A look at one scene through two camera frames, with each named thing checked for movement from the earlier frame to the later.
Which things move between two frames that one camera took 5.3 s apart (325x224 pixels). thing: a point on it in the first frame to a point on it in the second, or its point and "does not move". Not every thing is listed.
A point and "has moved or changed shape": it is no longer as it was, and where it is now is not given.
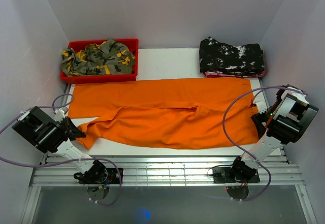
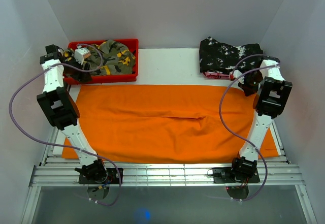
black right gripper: x=258 y=118 to x=248 y=90
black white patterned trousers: x=214 y=56 does not move
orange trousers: x=178 y=114 has moved or changed shape
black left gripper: x=73 y=133 to x=83 y=76
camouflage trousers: x=110 y=57 does not move
